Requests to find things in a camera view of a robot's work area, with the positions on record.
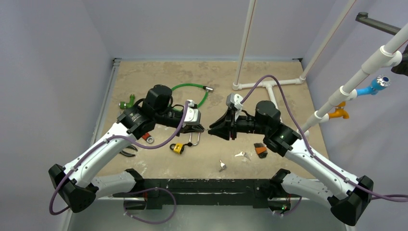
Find blue faucet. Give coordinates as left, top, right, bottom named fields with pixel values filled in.
left=356, top=75, right=391, bottom=97

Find black overhead bar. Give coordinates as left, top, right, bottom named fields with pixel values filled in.
left=355, top=12, right=401, bottom=36

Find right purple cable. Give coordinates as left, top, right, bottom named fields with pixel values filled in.
left=241, top=75, right=408, bottom=217

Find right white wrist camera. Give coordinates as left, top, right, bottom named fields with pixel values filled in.
left=226, top=93, right=243, bottom=121

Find small yellow padlock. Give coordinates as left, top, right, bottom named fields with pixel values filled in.
left=169, top=142, right=193, bottom=154

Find white pvc pipe frame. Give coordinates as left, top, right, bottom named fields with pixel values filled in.
left=232, top=0, right=408, bottom=131

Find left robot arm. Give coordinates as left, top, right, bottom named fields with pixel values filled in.
left=48, top=85, right=204, bottom=215

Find large brass padlock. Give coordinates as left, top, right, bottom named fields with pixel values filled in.
left=188, top=132, right=204, bottom=146

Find black pliers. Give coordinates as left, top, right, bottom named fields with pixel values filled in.
left=119, top=145, right=138, bottom=157

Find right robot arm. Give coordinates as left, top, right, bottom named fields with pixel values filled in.
left=208, top=101, right=374, bottom=226

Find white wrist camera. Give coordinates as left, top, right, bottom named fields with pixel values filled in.
left=226, top=93, right=243, bottom=121
left=183, top=100, right=201, bottom=126

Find green cable lock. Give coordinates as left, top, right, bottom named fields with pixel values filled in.
left=171, top=83, right=215, bottom=109

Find orange hex key set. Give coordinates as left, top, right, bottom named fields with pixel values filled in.
left=254, top=143, right=268, bottom=158

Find green hose nozzle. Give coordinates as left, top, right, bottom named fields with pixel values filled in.
left=119, top=94, right=135, bottom=110

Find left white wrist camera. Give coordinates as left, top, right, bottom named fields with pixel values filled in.
left=183, top=100, right=201, bottom=126

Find orange faucet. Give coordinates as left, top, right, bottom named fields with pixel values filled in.
left=328, top=101, right=349, bottom=119

